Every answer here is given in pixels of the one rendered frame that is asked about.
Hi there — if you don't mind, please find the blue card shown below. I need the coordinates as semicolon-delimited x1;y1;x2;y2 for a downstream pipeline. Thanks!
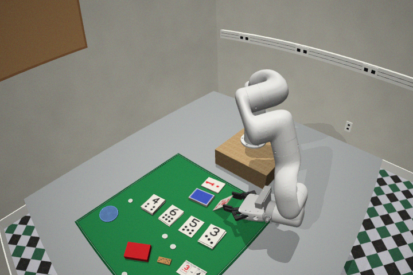
213;195;233;211
189;188;214;206

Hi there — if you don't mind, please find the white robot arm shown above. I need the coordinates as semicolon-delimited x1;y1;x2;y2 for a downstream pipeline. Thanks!
235;69;308;227

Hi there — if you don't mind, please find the red rectangular block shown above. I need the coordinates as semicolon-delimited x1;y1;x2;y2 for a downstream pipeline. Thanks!
124;242;151;262

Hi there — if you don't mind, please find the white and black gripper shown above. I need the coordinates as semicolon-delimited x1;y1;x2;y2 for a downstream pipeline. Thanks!
223;190;265;222

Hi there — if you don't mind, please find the blue round disc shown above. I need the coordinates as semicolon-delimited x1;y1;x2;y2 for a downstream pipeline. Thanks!
99;206;119;222

